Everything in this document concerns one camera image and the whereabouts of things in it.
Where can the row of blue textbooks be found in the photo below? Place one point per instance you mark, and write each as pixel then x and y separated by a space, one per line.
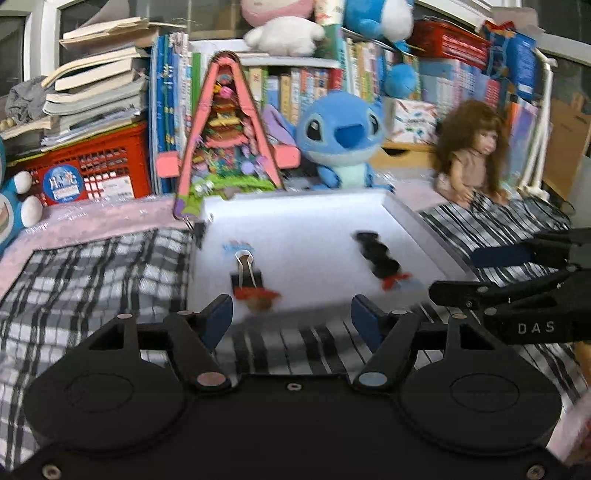
pixel 461 87

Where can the blue alien plush toy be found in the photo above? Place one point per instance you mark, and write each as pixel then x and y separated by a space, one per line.
pixel 341 134

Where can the blue plush ball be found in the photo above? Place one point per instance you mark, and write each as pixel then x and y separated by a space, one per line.
pixel 400 81

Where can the black binder clip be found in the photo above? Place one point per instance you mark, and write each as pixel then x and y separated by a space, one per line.
pixel 199 235
pixel 247 279

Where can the light blue hair claw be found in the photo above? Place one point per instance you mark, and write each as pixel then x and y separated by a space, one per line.
pixel 231 245

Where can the black white plaid cloth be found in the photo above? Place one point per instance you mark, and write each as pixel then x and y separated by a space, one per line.
pixel 92 277

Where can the leaning thin picture books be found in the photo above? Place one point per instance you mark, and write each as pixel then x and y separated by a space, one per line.
pixel 521 138

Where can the red hair clip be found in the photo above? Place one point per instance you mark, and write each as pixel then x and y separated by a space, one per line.
pixel 397 279

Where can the grey crumpled cloth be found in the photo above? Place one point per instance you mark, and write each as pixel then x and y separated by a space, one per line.
pixel 25 99

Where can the pink triangular dollhouse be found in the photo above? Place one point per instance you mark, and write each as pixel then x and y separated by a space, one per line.
pixel 226 138

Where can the red plastic basket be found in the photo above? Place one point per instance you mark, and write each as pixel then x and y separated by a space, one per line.
pixel 452 44

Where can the red plastic crate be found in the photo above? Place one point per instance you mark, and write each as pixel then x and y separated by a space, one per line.
pixel 115 161

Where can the white plastic stand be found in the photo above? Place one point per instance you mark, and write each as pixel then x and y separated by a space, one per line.
pixel 545 115

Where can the white window frame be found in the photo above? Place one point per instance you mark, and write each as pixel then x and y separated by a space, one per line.
pixel 48 46

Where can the white cardboard box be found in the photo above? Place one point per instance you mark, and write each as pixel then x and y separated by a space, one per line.
pixel 304 244

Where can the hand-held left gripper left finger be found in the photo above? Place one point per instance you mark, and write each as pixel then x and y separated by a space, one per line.
pixel 219 318

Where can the stack of worn books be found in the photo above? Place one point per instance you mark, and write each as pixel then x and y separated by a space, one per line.
pixel 92 92

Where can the brown pompom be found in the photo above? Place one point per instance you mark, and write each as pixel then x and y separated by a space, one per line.
pixel 258 304

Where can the brown haired baby doll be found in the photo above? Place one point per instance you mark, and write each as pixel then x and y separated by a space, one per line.
pixel 471 161

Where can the wooden drawer box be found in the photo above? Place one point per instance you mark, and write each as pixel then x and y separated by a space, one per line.
pixel 401 159

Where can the orange hair clip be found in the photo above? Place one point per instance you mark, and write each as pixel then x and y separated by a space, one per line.
pixel 258 292

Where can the pink white plush toy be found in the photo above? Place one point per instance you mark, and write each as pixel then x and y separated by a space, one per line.
pixel 281 32

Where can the brown cardboard sheet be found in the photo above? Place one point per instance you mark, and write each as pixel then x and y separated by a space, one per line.
pixel 570 138

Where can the black round lid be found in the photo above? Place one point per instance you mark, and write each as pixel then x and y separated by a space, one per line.
pixel 384 266
pixel 367 237
pixel 375 250

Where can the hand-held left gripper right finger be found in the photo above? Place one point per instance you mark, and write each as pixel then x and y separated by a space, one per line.
pixel 364 318

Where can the blue white cat plush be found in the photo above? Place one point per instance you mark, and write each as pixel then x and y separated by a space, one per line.
pixel 14 203

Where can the white printed carton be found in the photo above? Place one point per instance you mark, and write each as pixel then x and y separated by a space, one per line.
pixel 415 120

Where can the row of colourful shelf books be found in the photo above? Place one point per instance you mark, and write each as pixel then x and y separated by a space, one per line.
pixel 286 87

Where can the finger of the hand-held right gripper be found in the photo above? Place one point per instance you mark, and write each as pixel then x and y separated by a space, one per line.
pixel 461 293
pixel 501 256

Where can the blue white plush toy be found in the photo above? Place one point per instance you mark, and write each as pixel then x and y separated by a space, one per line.
pixel 378 18

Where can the blue printed carton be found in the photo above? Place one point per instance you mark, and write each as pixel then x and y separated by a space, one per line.
pixel 512 60

